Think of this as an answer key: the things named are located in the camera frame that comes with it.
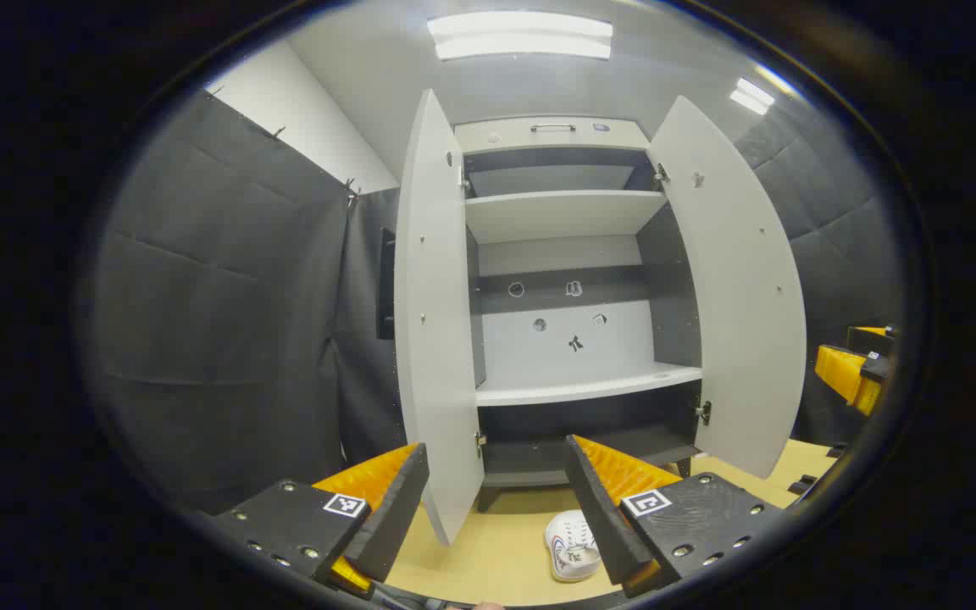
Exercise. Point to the white shoe cabinet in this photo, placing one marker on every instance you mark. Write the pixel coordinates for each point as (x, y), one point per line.
(564, 216)

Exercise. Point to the white shoe cabinet door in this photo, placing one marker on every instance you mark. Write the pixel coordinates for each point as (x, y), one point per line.
(742, 296)
(437, 339)

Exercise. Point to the black backdrop cloth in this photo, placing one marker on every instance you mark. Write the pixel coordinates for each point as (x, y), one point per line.
(217, 339)

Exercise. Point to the black table clamp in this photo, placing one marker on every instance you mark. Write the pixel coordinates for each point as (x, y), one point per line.
(801, 485)

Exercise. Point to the large ceiling light panel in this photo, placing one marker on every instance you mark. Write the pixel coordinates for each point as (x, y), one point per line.
(522, 36)

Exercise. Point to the small ceiling light panel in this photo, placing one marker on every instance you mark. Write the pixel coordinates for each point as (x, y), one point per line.
(752, 96)

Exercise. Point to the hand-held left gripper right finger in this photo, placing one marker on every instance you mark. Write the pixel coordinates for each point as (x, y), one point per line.
(598, 517)

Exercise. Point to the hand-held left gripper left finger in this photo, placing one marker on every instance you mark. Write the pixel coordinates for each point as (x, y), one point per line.
(395, 517)

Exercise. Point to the metal door hinge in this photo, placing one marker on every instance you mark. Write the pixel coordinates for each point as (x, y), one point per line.
(463, 180)
(703, 413)
(479, 441)
(662, 174)

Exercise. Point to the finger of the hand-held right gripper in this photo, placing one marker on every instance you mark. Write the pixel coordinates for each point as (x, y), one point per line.
(871, 337)
(848, 377)

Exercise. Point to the white canvas shoe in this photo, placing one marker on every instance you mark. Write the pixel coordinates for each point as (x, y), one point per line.
(568, 542)

